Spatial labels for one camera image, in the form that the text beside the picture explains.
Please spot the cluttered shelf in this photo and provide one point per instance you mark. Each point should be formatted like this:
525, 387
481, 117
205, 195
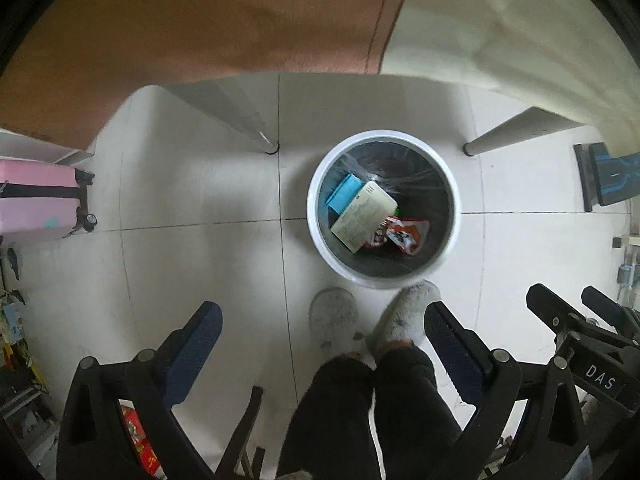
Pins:
20, 350

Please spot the small grey box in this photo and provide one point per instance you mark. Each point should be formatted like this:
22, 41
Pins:
627, 274

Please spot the red printed box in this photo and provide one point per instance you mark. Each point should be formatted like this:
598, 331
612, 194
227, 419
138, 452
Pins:
137, 435

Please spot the white round trash bin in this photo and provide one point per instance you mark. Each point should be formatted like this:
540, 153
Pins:
327, 255

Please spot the red snack wrapper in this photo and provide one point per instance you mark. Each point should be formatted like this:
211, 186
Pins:
405, 235

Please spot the person's left leg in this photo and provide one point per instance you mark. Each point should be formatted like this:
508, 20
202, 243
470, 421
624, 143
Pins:
325, 410

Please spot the person's leg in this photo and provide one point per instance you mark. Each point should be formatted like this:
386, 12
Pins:
410, 410
325, 410

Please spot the pink suitcase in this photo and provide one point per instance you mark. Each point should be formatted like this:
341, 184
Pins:
35, 200

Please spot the person's right leg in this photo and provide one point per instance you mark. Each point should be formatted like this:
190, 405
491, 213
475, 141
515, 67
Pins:
410, 410

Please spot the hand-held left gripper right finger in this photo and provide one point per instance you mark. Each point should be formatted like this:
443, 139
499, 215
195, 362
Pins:
450, 350

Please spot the person's left grey slipper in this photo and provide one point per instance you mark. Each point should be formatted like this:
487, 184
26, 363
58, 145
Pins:
332, 317

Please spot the person's right grey slipper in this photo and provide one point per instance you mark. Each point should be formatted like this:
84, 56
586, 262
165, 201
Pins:
400, 320

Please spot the blue packet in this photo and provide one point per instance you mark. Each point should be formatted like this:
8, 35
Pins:
345, 194

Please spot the person's grey slipper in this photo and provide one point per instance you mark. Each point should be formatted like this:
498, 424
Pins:
332, 317
400, 320

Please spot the dark wooden chair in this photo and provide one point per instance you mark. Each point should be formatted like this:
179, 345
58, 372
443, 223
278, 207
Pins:
245, 425

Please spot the beige paper box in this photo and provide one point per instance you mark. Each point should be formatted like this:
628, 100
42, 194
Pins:
362, 215

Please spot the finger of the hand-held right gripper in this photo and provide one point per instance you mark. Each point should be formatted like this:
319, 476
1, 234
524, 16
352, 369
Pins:
607, 307
547, 302

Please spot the black and blue weight bench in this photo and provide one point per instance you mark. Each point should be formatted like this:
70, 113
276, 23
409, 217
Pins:
610, 175

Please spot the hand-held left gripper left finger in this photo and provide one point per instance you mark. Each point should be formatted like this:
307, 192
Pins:
200, 340

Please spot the white table leg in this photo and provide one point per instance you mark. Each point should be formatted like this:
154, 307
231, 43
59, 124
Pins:
240, 115
505, 132

